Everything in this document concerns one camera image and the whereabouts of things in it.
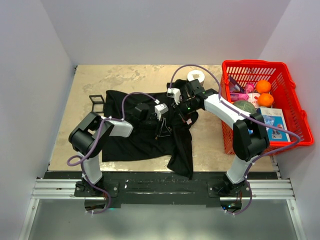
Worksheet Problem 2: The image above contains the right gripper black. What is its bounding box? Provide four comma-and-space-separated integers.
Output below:
172, 98, 201, 126

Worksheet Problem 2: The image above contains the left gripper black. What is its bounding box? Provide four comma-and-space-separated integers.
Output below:
139, 112, 172, 137

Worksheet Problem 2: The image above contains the black garment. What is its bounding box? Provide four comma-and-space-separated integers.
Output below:
102, 90, 199, 179

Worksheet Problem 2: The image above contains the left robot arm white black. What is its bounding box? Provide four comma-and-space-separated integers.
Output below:
66, 100, 169, 199

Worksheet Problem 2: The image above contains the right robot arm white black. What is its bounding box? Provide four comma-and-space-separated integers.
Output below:
167, 79, 270, 197

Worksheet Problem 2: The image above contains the toilet paper roll dark wrapper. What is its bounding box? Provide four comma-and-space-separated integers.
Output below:
187, 70, 205, 86

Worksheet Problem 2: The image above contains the purple box in basket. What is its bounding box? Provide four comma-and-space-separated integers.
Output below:
228, 76, 245, 94

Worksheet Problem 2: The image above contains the green melon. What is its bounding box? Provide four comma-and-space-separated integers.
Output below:
233, 100, 257, 115

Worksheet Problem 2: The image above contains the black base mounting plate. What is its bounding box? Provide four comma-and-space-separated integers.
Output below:
73, 170, 252, 209

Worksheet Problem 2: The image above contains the pink snack packet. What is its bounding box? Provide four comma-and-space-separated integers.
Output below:
230, 83, 261, 105

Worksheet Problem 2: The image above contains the lower orange fruit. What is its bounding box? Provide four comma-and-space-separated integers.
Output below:
257, 93, 274, 108

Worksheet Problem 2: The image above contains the orange fruit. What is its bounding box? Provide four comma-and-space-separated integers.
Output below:
255, 79, 272, 94
257, 93, 274, 108

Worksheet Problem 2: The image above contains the upper orange fruit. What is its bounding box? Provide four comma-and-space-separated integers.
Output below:
255, 79, 272, 94

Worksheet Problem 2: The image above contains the white blue booklet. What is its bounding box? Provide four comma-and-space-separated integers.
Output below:
257, 107, 290, 142

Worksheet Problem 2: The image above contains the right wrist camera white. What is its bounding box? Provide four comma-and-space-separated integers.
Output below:
166, 88, 181, 105

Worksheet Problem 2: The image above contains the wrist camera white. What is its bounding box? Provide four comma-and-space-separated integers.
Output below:
166, 88, 181, 105
154, 103, 169, 121

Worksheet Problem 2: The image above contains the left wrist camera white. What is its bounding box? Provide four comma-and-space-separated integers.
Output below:
154, 103, 169, 121

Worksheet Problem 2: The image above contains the black wire frame stand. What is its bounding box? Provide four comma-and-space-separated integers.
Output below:
88, 94, 105, 114

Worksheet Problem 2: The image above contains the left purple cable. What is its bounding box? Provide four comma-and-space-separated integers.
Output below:
66, 91, 161, 216

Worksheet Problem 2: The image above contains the purple cable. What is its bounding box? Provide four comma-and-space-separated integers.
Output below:
66, 91, 161, 216
168, 64, 302, 216

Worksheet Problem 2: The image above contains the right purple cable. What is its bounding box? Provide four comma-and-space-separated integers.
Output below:
168, 64, 302, 216

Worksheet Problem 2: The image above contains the aluminium rail frame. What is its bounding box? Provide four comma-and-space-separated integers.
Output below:
18, 159, 307, 240

